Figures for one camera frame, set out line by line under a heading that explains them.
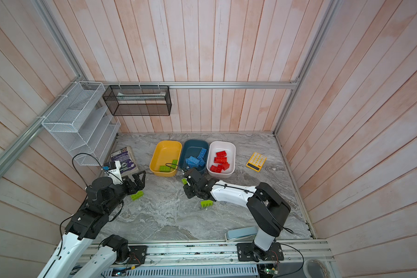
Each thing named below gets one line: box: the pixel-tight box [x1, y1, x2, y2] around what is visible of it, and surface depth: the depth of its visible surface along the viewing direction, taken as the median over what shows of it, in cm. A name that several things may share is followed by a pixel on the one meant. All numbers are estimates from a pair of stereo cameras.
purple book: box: [110, 146, 137, 174], surface depth 106 cm
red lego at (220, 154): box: [215, 150, 228, 158], surface depth 109 cm
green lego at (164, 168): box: [159, 165, 171, 173], surface depth 103 cm
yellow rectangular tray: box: [149, 140, 183, 178], surface depth 109 cm
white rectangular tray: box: [206, 140, 236, 178], surface depth 107 cm
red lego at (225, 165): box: [221, 161, 230, 171], surface depth 103 cm
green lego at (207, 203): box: [200, 199, 214, 208], surface depth 88 cm
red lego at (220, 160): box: [213, 156, 228, 164], surface depth 103 cm
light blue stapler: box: [227, 225, 258, 241], surface depth 78 cm
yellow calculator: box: [245, 151, 268, 173], surface depth 106 cm
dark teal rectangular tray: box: [179, 139, 210, 175], surface depth 108 cm
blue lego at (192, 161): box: [185, 155, 200, 168], surface depth 101 cm
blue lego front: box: [196, 147, 207, 161], surface depth 109 cm
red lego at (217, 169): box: [209, 164, 222, 174], surface depth 101 cm
